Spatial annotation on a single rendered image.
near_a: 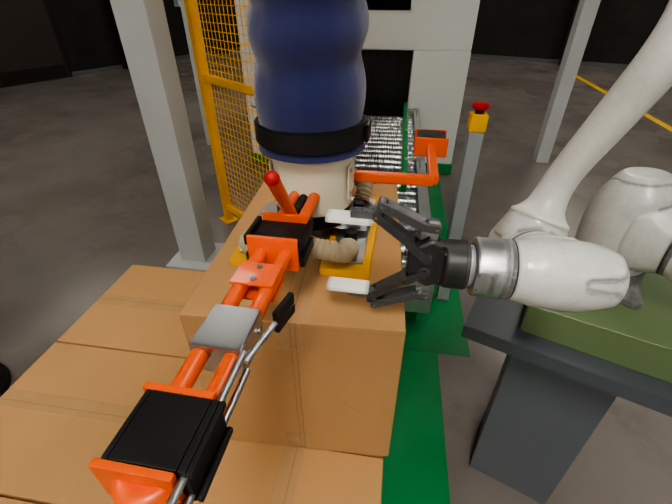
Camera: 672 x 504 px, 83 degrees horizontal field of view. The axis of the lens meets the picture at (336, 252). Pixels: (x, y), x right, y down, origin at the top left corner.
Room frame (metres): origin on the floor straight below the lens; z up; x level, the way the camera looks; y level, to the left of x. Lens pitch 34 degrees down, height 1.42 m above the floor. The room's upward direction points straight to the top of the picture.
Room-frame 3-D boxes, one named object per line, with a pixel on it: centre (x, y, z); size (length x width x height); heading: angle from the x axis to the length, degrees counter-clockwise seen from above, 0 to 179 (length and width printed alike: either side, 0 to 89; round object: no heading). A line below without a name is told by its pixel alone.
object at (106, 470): (0.19, 0.16, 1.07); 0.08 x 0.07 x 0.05; 170
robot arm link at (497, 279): (0.46, -0.23, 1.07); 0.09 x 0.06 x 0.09; 170
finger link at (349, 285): (0.50, -0.02, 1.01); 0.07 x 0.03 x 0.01; 80
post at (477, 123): (1.63, -0.59, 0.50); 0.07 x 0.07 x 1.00; 81
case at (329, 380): (0.77, 0.05, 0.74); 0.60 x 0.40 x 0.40; 174
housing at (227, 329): (0.33, 0.13, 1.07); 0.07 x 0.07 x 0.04; 80
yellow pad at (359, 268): (0.77, -0.04, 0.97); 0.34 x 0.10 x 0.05; 170
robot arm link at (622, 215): (0.74, -0.66, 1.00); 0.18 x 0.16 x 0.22; 38
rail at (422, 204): (2.25, -0.51, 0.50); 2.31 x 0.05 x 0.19; 171
